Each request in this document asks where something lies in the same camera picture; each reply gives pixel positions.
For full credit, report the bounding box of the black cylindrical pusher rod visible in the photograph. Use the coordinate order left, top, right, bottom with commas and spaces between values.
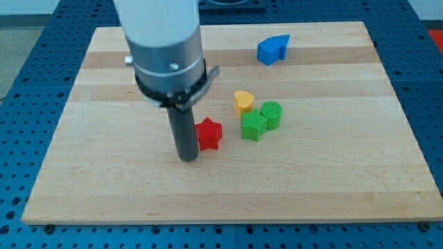
167, 108, 199, 162

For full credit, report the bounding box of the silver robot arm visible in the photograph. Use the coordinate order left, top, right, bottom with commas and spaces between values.
114, 0, 219, 162

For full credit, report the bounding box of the red star block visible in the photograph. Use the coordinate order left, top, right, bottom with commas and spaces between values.
195, 117, 223, 151

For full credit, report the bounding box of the green cylinder block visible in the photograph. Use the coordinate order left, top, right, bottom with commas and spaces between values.
260, 101, 283, 130

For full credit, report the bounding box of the yellow heart block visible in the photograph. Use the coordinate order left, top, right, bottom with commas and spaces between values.
234, 91, 255, 119

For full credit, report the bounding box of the wooden board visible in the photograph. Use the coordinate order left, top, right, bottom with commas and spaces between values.
21, 21, 442, 225

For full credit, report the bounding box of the green star block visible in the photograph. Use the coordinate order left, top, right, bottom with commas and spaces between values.
241, 109, 268, 142

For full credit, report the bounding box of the blue arrow block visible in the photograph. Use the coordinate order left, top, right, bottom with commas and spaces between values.
257, 34, 290, 66

